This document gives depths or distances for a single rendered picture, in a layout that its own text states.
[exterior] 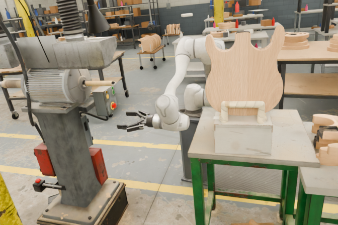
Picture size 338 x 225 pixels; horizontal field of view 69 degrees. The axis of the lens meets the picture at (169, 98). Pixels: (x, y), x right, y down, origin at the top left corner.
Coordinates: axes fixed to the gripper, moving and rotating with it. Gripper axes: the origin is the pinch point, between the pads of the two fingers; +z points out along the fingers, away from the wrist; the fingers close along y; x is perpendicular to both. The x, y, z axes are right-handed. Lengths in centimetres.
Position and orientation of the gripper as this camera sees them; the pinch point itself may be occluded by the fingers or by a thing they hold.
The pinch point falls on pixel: (123, 119)
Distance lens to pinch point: 156.6
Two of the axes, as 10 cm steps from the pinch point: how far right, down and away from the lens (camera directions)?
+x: -1.4, -8.5, -5.0
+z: -9.6, -0.1, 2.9
